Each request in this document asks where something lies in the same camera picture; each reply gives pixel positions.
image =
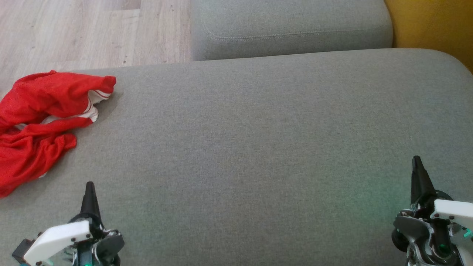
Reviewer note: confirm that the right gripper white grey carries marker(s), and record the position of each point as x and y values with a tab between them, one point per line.
443	229

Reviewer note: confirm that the red shorts with white stripe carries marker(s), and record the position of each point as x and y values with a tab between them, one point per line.
26	159

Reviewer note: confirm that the large grey sofa seat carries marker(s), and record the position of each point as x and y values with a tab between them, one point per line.
240	147

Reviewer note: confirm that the red jersey with white stripes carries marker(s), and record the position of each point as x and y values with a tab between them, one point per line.
48	92

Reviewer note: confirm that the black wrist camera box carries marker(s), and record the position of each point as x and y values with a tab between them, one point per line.
22	251

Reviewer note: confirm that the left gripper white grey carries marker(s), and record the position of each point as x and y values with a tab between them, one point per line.
59	238

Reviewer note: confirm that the small grey sofa cushion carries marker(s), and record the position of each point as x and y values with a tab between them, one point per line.
288	22

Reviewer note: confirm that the yellow fabric cushion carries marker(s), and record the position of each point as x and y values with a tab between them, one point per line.
436	26

